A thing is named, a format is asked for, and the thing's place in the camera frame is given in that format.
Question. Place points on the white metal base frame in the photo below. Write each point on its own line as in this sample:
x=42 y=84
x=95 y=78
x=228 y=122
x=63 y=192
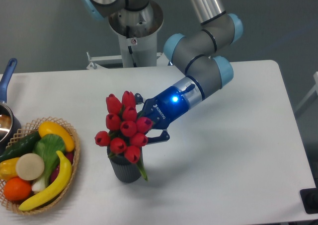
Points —
x=109 y=62

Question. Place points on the blue handled saucepan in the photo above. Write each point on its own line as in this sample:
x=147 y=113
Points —
x=9 y=124

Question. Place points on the woven wicker basket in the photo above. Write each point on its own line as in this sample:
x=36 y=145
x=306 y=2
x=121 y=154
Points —
x=29 y=128

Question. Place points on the yellow banana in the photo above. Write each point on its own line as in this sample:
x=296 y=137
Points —
x=54 y=189

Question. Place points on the purple red vegetable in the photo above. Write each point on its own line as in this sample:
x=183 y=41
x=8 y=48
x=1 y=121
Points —
x=70 y=157

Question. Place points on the white furniture at right edge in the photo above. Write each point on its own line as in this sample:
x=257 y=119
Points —
x=308 y=99

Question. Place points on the black device at table edge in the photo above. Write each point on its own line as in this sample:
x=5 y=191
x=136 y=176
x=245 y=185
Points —
x=310 y=200

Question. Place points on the beige round disc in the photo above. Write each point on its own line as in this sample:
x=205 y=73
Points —
x=30 y=166

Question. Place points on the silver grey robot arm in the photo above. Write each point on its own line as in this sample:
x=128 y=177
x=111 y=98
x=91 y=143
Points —
x=194 y=56

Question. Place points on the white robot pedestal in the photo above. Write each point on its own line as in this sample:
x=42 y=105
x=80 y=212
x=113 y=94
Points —
x=137 y=34

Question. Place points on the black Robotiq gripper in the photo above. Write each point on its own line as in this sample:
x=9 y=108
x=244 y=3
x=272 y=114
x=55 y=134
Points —
x=163 y=109

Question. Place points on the red tulip bouquet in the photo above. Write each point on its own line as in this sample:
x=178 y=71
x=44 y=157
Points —
x=127 y=130

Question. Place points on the yellow squash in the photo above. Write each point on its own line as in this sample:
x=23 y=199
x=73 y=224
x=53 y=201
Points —
x=49 y=127

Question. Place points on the orange fruit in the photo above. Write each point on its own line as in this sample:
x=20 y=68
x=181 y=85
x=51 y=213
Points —
x=17 y=189

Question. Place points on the green bok choy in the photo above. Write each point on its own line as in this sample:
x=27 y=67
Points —
x=46 y=148

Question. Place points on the dark grey ribbed vase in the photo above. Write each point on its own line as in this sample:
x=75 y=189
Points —
x=124 y=170

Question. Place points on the yellow bell pepper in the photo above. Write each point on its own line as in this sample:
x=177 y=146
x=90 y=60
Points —
x=7 y=169

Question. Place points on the green cucumber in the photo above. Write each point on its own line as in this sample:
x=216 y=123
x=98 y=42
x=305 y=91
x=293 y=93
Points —
x=21 y=147

